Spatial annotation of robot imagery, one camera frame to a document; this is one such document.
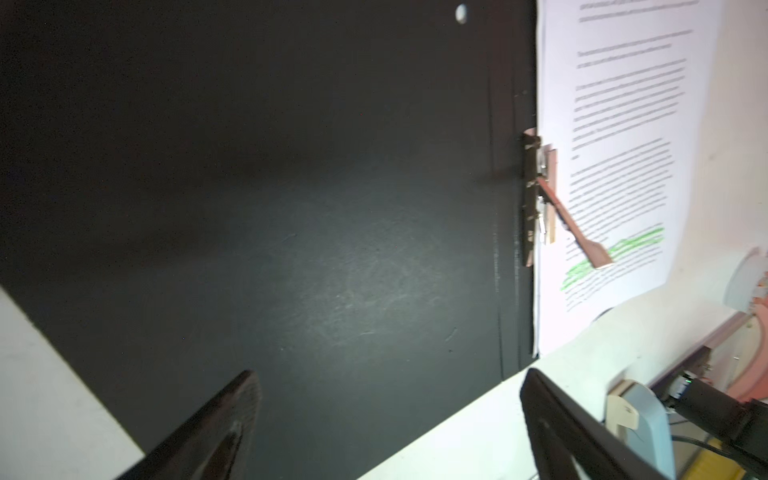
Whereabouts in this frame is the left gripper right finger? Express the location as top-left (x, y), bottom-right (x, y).
top-left (520, 368), bottom-right (663, 480)

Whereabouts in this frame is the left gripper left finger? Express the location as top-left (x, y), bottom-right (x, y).
top-left (120, 370), bottom-right (262, 480)

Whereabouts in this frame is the blue file folder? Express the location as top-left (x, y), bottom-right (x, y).
top-left (1, 1), bottom-right (538, 479)

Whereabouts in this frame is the stack of printed papers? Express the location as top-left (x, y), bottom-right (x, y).
top-left (534, 1), bottom-right (723, 356)

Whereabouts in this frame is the tape roll on table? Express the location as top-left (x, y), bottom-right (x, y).
top-left (723, 248), bottom-right (767, 313)

